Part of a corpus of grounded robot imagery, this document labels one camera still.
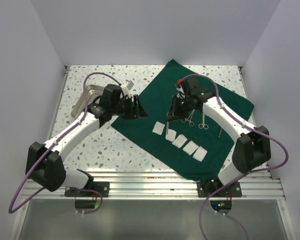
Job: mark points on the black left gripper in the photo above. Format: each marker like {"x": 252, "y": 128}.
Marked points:
{"x": 138, "y": 113}

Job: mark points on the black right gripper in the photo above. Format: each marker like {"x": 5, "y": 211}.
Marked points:
{"x": 175, "y": 113}

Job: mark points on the steel scalpel handle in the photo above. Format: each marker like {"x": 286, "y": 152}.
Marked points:
{"x": 167, "y": 124}

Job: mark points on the steel hemostat forceps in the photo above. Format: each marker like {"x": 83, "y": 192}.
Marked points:
{"x": 189, "y": 119}

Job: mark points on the steel surgical scissors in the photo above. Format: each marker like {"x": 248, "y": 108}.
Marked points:
{"x": 203, "y": 125}

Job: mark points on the white gauze pad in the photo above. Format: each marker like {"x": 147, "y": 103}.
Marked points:
{"x": 170, "y": 135}
{"x": 158, "y": 128}
{"x": 200, "y": 154}
{"x": 190, "y": 148}
{"x": 180, "y": 141}

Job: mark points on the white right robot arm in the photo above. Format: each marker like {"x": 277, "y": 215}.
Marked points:
{"x": 251, "y": 143}

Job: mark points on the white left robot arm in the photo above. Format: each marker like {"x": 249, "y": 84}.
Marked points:
{"x": 45, "y": 161}

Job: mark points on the green surgical drape cloth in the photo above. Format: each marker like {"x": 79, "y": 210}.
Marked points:
{"x": 155, "y": 85}

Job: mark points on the stainless steel instrument tray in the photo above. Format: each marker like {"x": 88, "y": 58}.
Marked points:
{"x": 92, "y": 91}

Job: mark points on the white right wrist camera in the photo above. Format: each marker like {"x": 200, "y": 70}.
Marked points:
{"x": 180, "y": 92}

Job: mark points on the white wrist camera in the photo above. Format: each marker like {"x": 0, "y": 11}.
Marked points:
{"x": 180, "y": 92}
{"x": 126, "y": 87}

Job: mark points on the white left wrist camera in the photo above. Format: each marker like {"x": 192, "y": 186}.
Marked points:
{"x": 126, "y": 87}

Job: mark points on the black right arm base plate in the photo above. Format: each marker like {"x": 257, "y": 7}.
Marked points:
{"x": 204, "y": 189}

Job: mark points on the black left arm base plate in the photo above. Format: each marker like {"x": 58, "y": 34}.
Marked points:
{"x": 92, "y": 189}

